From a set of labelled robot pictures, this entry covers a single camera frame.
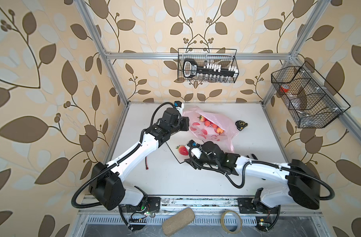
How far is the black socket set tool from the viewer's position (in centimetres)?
83

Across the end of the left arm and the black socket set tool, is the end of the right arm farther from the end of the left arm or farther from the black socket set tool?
the black socket set tool

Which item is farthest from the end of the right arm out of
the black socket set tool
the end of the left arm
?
the black socket set tool
